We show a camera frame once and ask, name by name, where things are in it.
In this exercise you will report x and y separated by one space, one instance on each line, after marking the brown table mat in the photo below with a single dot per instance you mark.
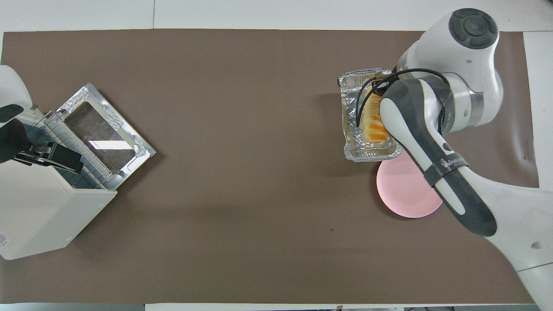
237 129

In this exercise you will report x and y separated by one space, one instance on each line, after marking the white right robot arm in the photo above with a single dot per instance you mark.
466 56

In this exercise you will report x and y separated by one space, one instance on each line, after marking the white toaster oven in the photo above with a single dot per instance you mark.
39 207

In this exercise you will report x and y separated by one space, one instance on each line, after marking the aluminium foil tray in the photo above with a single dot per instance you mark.
350 108

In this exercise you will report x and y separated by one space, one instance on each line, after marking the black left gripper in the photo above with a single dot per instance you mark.
13 140

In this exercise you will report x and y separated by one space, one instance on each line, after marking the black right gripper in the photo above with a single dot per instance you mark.
382 82

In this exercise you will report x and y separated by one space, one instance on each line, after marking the glass oven door silver frame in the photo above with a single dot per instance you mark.
108 134

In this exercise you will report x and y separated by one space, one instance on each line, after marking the pink round plate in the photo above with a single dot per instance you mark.
402 194

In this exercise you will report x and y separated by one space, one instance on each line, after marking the sliced golden bread loaf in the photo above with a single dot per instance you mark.
373 125

